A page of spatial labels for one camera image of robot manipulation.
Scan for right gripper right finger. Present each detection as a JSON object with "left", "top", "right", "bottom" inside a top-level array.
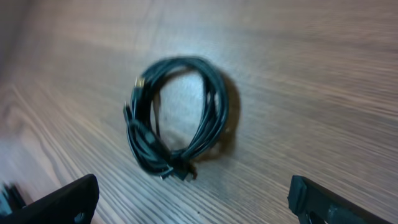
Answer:
[{"left": 287, "top": 175, "right": 391, "bottom": 224}]

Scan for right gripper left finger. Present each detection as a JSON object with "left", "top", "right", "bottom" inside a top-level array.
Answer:
[{"left": 1, "top": 174, "right": 100, "bottom": 224}]

